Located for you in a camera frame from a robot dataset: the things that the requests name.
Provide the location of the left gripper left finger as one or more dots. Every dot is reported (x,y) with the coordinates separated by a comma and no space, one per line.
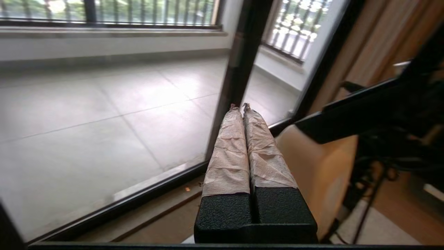
(225,208)

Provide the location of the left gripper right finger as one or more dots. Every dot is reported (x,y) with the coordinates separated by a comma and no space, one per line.
(281,208)

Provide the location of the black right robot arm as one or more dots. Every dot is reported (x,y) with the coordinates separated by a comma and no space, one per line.
(381,111)

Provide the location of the beige rounded furniture piece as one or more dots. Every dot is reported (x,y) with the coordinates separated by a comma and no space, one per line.
(319,173)

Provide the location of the light grey floor mat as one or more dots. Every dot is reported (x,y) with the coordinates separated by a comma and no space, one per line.
(381,229)

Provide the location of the short stone window sill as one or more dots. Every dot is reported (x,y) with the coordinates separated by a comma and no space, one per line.
(281,59)

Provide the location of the black framed glass door panel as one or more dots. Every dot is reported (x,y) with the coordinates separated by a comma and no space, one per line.
(326,62)

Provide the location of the brown drape curtain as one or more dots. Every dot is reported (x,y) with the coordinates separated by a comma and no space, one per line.
(381,34)

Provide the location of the black balcony railing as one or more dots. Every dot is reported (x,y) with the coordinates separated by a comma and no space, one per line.
(138,25)

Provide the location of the long stone window sill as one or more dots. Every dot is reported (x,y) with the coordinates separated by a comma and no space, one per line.
(104,33)

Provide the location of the black window frame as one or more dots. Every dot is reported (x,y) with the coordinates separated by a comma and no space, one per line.
(90,10)

